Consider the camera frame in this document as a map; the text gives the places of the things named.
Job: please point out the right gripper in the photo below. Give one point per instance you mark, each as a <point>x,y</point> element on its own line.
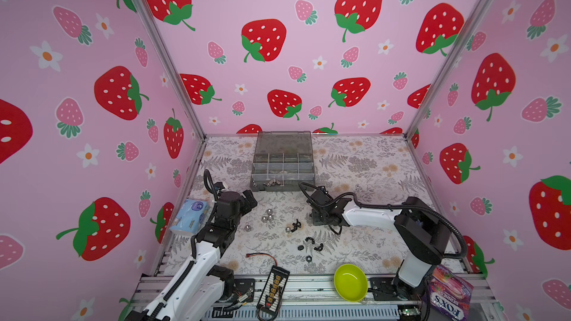
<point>314,219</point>

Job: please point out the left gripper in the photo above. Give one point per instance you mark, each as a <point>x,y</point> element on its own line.
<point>249,198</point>

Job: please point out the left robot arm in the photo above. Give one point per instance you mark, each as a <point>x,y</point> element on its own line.
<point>201,281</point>

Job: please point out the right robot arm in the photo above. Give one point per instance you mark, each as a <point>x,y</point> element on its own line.
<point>429,236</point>

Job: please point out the blue tissue pack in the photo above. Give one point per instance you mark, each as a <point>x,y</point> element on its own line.
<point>190,217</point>

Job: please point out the grey compartment organizer box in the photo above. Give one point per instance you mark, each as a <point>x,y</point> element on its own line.
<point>283,162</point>

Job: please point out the lime green bowl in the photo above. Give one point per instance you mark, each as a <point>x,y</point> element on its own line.
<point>351,283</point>

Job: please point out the black battery charger board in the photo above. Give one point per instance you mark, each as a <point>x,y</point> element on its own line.
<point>269,304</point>

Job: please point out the purple Fox's candy bag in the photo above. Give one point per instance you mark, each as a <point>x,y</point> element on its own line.
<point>450,294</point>

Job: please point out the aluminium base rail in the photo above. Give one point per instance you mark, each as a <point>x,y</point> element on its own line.
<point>314,297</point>

